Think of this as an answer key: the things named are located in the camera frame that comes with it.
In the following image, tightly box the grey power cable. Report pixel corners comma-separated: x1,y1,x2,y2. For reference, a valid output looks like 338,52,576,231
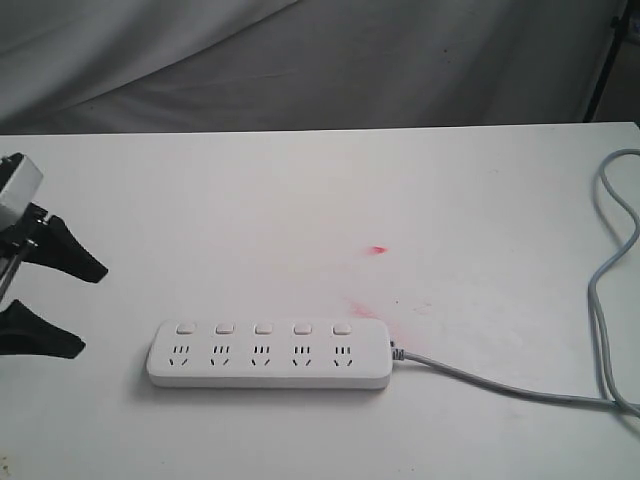
389,148,640,417

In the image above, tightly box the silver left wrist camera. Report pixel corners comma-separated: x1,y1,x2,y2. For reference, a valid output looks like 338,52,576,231
0,152,43,231

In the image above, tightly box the white five-socket power strip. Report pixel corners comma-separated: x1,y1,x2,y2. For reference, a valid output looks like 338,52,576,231
146,318,393,390

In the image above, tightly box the grey backdrop cloth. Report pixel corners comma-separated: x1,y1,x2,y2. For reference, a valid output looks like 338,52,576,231
1,1,624,134

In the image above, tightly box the black tripod stand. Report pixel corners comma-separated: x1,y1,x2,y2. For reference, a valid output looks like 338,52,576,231
582,0,634,123

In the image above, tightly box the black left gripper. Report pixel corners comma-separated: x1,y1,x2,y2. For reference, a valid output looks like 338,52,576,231
0,203,108,359

